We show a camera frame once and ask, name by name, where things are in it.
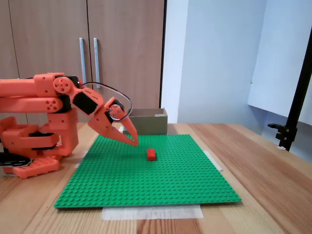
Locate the red lego block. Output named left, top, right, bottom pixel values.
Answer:
left=146, top=148, right=157, bottom=162

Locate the open cardboard box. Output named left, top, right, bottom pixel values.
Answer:
left=122, top=108, right=169, bottom=136

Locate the green lego baseplate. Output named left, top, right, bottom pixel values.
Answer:
left=54, top=134, right=242, bottom=209

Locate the small masking tape strip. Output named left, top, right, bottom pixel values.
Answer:
left=74, top=150, right=89, bottom=169
left=203, top=150, right=224, bottom=172

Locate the brown wooden cabinet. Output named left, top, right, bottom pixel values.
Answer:
left=0, top=0, right=168, bottom=124

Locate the wide masking tape strip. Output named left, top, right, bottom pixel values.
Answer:
left=101, top=204, right=204, bottom=221

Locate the white panel board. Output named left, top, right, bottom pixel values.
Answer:
left=248, top=0, right=312, bottom=126

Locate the black stand with clamp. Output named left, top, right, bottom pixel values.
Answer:
left=267, top=21, right=312, bottom=152

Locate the gripper servo cable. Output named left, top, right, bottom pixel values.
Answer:
left=80, top=81, right=133, bottom=122

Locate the metal cabinet handle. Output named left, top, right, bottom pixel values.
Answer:
left=93, top=38, right=101, bottom=90
left=78, top=38, right=88, bottom=85

